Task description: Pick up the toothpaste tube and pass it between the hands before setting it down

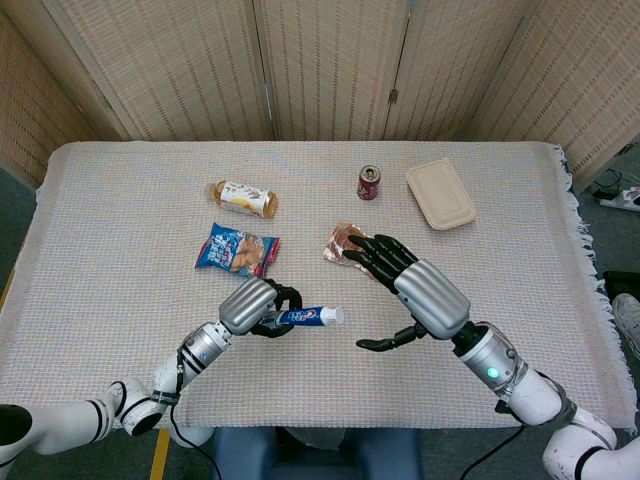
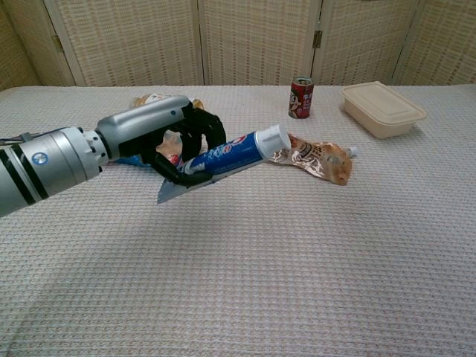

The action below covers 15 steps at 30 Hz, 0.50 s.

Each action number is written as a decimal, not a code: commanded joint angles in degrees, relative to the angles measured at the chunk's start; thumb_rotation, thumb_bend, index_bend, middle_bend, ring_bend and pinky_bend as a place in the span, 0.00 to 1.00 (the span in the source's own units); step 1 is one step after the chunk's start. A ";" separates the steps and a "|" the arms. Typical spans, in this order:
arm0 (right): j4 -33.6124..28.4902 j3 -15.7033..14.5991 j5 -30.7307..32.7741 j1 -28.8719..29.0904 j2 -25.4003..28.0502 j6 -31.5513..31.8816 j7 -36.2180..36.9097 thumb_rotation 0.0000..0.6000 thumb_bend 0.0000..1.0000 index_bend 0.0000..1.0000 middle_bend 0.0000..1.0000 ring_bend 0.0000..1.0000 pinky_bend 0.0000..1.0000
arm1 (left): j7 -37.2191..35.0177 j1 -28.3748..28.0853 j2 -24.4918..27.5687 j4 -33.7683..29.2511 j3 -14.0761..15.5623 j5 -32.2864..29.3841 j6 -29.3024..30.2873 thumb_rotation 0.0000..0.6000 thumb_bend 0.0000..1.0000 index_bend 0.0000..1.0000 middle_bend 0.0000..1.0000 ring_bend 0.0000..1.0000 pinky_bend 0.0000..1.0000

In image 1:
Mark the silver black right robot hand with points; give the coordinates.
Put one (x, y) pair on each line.
(430, 300)

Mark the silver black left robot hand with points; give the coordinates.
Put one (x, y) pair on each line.
(247, 305)

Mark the blue white toothpaste tube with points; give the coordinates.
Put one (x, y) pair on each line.
(305, 316)

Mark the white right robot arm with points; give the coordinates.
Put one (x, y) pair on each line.
(530, 395)

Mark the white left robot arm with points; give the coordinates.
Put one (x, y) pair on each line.
(165, 380)

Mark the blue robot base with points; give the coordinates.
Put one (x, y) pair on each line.
(310, 457)

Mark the blue cookie snack bag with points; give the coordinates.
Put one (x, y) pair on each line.
(235, 250)

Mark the beige lidded food container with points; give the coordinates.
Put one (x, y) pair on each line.
(440, 195)

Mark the yellow tea bottle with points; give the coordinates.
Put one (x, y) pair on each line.
(242, 199)

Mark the brown snack packet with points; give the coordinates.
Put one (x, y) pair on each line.
(337, 245)

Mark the red soda can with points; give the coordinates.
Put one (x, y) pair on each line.
(369, 186)

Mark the white woven tablecloth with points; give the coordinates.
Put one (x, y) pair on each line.
(125, 250)

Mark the white shoe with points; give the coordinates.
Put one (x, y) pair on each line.
(627, 320)

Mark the brass screen hinge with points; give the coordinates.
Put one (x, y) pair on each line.
(393, 96)

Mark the white power strip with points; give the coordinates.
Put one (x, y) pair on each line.
(622, 197)

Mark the woven folding screen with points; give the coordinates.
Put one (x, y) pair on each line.
(325, 65)

